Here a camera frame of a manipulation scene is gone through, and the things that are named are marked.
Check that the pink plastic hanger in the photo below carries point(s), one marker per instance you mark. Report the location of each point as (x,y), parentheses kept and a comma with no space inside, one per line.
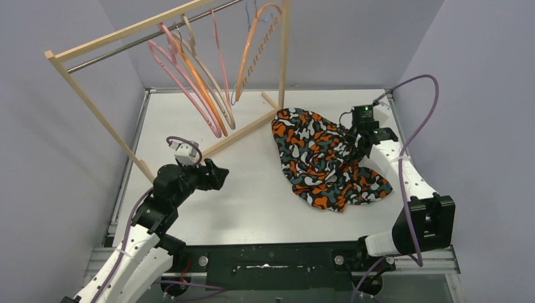
(171,56)

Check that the orange plastic hanger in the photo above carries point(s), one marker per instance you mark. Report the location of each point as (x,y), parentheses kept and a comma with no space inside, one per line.
(199,83)

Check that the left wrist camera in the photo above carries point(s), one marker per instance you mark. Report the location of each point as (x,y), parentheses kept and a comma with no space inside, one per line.
(184,153)

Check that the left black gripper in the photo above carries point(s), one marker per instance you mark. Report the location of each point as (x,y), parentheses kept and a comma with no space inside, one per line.
(210,175)

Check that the metal rack rod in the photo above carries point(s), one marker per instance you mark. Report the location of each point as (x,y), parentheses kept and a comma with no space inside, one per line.
(146,38)

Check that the orange notched hanger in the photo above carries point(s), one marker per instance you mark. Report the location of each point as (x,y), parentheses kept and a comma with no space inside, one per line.
(269,11)

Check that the beige wooden hanger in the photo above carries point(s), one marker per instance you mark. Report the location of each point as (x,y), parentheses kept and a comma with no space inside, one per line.
(211,84)

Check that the wooden clothes rack frame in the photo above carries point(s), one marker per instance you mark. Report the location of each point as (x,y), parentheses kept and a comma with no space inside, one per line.
(58,60)

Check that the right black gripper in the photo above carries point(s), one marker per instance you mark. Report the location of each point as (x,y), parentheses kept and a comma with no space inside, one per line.
(349,138)

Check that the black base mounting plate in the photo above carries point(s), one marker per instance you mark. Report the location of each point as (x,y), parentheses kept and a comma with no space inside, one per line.
(290,266)

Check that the orange camouflage shorts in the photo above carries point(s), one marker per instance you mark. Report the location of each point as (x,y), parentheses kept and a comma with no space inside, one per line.
(322,164)

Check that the thin pink hanger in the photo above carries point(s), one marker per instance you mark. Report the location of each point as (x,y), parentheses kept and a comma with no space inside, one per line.
(221,60)

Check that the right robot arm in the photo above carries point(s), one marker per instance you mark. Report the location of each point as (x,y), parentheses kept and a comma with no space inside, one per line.
(426,220)

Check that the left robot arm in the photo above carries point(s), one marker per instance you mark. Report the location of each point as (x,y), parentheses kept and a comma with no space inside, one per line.
(147,250)

